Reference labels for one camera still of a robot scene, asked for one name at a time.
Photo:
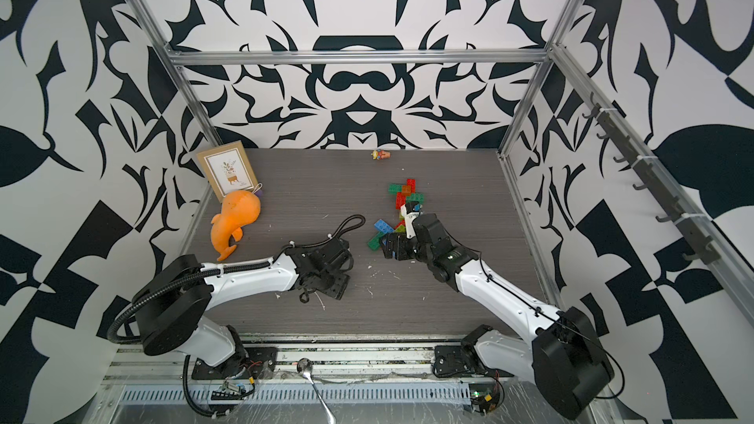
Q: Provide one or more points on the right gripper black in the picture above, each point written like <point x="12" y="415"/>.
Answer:
<point x="399" y="251"/>

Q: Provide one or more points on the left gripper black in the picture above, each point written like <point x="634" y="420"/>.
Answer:
<point x="342" y="286"/>

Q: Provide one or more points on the dark green lego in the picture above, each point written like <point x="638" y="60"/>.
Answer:
<point x="416" y="197"/>
<point x="375" y="242"/>
<point x="394" y="188"/>

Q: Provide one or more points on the blue lego brick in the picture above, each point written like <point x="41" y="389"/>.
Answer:
<point x="383" y="227"/>

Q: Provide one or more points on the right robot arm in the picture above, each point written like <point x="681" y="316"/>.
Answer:
<point x="556" y="350"/>

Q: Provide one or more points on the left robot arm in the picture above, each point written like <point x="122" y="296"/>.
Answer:
<point x="169" y="313"/>

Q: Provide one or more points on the small toy figure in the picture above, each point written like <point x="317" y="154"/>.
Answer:
<point x="380" y="154"/>

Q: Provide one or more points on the orange whale plush toy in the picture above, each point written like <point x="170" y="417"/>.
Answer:
<point x="238" y="210"/>

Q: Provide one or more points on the metal spoon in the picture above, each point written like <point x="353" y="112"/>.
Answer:
<point x="305" y="367"/>

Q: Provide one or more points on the framed plant picture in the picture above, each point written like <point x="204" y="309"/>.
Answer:
<point x="227" y="169"/>

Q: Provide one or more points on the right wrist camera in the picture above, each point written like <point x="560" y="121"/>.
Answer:
<point x="414" y="208"/>

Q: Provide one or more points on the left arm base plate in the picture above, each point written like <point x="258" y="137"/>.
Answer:
<point x="257" y="363"/>

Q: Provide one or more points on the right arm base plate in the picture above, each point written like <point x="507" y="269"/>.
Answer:
<point x="454" y="361"/>

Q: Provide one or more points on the wall hook rack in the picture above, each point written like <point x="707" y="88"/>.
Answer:
<point x="677" y="207"/>

